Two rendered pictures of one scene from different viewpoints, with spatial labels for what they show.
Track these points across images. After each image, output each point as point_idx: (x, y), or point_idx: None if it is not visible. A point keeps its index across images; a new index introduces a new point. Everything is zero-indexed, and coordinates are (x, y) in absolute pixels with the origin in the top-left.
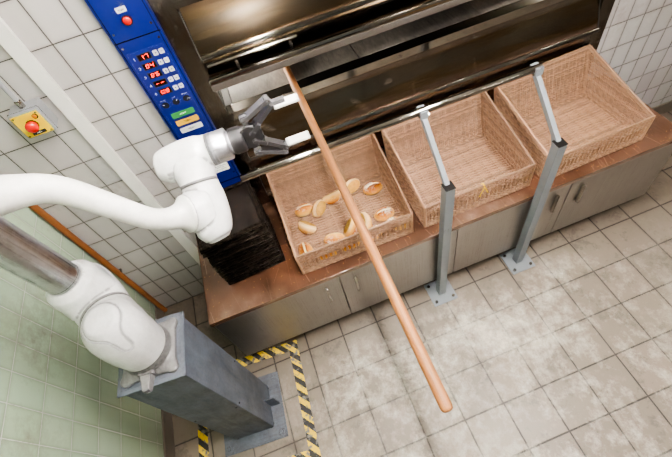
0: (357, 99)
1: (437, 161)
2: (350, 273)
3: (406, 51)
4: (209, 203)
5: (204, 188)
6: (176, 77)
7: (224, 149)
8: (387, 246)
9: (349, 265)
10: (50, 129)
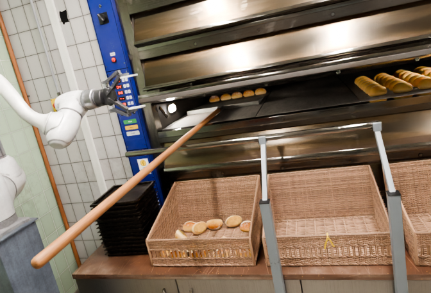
0: (249, 147)
1: (261, 178)
2: (186, 283)
3: (288, 115)
4: (59, 118)
5: (64, 111)
6: (130, 97)
7: (87, 96)
8: (226, 269)
9: (186, 272)
10: None
